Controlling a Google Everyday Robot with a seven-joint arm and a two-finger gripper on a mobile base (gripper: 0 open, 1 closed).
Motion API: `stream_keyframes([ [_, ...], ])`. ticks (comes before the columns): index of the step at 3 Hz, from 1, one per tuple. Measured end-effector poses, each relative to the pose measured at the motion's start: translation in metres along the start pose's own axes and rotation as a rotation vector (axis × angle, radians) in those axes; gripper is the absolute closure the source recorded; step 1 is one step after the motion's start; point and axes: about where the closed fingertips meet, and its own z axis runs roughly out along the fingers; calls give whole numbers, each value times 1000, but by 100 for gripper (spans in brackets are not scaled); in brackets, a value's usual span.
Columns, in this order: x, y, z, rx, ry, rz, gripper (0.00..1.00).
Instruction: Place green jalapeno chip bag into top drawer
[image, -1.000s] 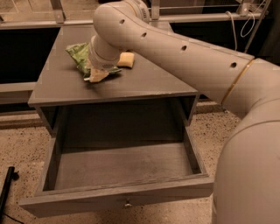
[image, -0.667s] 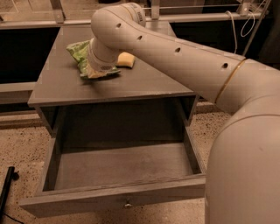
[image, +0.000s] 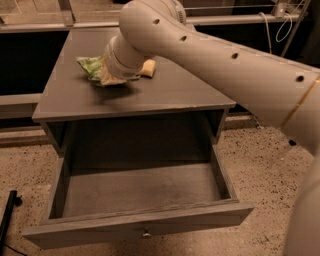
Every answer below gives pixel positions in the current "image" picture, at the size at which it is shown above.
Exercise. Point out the grey metal railing frame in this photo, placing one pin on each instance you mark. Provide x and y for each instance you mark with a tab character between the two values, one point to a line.
51	15

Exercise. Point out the green jalapeno chip bag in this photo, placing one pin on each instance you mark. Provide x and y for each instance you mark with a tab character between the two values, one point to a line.
97	71

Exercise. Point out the grey open top drawer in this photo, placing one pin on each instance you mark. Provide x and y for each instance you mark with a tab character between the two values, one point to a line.
88	206

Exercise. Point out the black pole on floor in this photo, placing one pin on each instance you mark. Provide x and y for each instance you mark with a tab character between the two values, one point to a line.
12	201

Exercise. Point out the yellow sponge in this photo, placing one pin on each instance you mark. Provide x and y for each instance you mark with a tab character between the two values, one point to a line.
148	68

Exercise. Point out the metal drawer knob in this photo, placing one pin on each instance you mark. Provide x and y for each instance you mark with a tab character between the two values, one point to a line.
146	233

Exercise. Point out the grey wooden cabinet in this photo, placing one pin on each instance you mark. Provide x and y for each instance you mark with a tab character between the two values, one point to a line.
69	95

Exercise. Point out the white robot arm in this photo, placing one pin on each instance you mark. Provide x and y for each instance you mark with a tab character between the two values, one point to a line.
283	93

